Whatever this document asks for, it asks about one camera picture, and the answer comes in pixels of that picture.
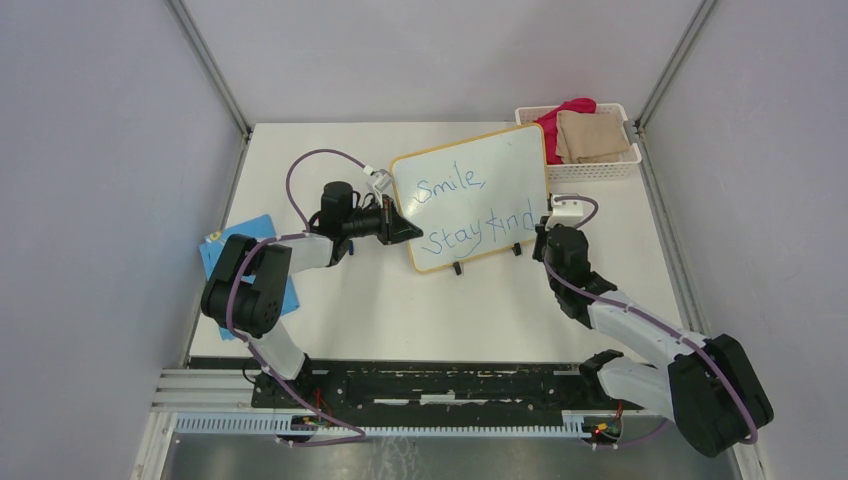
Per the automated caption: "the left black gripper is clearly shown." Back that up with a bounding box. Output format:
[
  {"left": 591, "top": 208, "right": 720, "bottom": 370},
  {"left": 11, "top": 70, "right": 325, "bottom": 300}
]
[{"left": 343, "top": 195, "right": 423, "bottom": 246}]

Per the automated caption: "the yellow framed whiteboard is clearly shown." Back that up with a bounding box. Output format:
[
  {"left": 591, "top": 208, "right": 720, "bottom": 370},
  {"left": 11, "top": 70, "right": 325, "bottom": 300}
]
[{"left": 389, "top": 124, "right": 550, "bottom": 273}]

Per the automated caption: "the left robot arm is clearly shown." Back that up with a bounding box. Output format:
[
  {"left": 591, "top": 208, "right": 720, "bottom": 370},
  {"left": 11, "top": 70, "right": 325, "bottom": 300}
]
[{"left": 200, "top": 181, "right": 423, "bottom": 408}]

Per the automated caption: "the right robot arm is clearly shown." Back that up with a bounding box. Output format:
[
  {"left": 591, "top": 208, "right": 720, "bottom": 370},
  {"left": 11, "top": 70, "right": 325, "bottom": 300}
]
[{"left": 533, "top": 215, "right": 775, "bottom": 458}]

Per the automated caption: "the white plastic basket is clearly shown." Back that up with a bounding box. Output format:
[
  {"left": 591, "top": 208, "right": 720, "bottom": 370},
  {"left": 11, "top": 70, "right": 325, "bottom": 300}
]
[{"left": 546, "top": 103, "right": 643, "bottom": 183}]

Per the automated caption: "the beige cloth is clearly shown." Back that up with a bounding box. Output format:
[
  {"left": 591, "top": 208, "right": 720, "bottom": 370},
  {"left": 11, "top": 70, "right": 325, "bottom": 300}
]
[{"left": 555, "top": 110, "right": 630, "bottom": 164}]

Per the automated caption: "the red cloth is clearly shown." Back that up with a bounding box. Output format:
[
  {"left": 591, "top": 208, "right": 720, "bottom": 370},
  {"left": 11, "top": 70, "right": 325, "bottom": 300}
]
[{"left": 534, "top": 97, "right": 597, "bottom": 165}]

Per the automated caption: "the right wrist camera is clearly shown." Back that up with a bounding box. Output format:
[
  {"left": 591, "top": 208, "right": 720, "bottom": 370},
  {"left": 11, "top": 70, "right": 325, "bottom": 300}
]
[{"left": 544, "top": 195, "right": 588, "bottom": 230}]

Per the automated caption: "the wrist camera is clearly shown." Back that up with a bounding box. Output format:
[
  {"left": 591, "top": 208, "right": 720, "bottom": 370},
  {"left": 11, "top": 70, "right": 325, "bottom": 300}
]
[
  {"left": 367, "top": 169, "right": 394, "bottom": 199},
  {"left": 544, "top": 195, "right": 588, "bottom": 230}
]

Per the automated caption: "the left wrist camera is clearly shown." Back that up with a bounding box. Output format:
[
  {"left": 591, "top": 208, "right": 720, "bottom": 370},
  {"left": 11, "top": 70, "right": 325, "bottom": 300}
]
[{"left": 367, "top": 169, "right": 394, "bottom": 199}]

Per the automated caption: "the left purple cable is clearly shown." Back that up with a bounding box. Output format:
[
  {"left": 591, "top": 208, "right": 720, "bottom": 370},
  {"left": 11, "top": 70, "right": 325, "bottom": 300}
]
[{"left": 225, "top": 148, "right": 367, "bottom": 446}]

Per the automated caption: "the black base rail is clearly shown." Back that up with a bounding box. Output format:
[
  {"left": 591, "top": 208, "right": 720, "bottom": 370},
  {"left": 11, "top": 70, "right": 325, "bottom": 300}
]
[{"left": 250, "top": 357, "right": 647, "bottom": 431}]

